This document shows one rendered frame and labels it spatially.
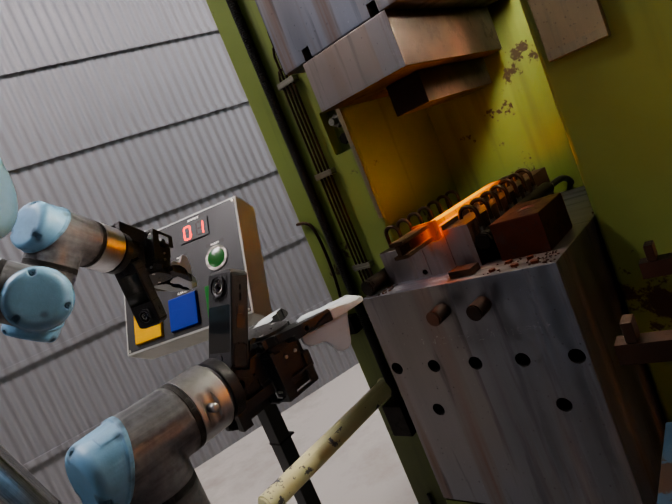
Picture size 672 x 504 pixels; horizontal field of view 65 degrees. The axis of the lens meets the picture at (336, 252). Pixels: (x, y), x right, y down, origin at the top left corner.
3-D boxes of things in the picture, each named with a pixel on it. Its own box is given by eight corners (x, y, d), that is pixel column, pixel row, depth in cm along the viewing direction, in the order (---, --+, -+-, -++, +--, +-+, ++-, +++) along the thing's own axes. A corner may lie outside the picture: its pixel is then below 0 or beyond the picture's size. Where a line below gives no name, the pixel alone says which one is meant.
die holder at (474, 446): (652, 526, 81) (555, 262, 76) (443, 498, 107) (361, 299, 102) (693, 351, 122) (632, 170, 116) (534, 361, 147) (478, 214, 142)
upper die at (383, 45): (406, 65, 86) (384, 8, 85) (321, 113, 99) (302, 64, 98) (502, 48, 116) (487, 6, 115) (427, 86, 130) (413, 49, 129)
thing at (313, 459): (278, 521, 100) (267, 497, 99) (261, 517, 104) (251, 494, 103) (398, 395, 132) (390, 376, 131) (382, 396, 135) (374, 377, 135)
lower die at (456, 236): (482, 265, 90) (464, 219, 89) (391, 284, 104) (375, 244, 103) (556, 198, 120) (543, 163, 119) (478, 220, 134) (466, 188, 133)
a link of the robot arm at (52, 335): (-8, 336, 67) (18, 253, 69) (-2, 332, 77) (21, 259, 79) (59, 347, 71) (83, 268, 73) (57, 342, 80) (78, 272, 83)
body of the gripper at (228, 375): (284, 377, 70) (214, 432, 61) (258, 319, 69) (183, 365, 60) (324, 375, 65) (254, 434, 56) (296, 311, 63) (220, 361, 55)
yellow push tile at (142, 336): (161, 335, 116) (158, 303, 119) (135, 345, 118) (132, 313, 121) (167, 336, 117) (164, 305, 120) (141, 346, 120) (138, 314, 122)
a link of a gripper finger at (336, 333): (375, 330, 68) (310, 362, 66) (358, 288, 67) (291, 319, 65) (383, 335, 65) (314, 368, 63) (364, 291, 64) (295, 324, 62)
